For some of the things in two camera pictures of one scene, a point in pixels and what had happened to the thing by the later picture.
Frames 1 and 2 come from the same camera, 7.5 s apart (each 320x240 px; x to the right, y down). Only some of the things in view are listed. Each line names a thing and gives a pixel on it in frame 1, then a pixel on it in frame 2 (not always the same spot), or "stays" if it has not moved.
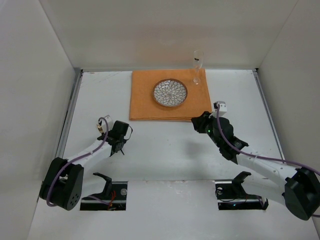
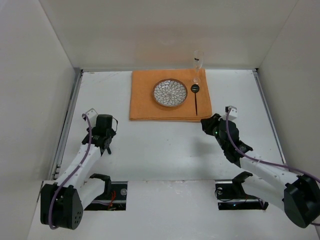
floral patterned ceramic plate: [170, 92] stays
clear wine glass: [198, 58] stays
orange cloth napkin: [143, 106] stays
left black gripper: [117, 144] -> [105, 142]
